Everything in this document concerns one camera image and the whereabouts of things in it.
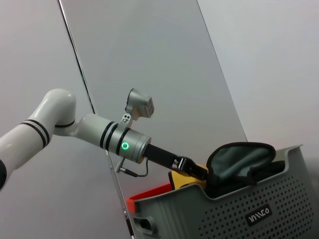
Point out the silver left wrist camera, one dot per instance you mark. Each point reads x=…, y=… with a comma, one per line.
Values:
x=139, y=102

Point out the grey yellow black-edged towel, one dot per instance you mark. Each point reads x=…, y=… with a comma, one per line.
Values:
x=234, y=159

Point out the yellow cloth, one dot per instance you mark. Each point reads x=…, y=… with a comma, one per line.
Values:
x=179, y=180

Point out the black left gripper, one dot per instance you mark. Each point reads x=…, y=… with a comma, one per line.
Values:
x=162, y=154

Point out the grey framed wall panel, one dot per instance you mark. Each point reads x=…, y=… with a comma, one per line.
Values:
x=149, y=62

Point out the grey perforated storage box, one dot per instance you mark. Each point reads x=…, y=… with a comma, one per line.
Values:
x=224, y=214

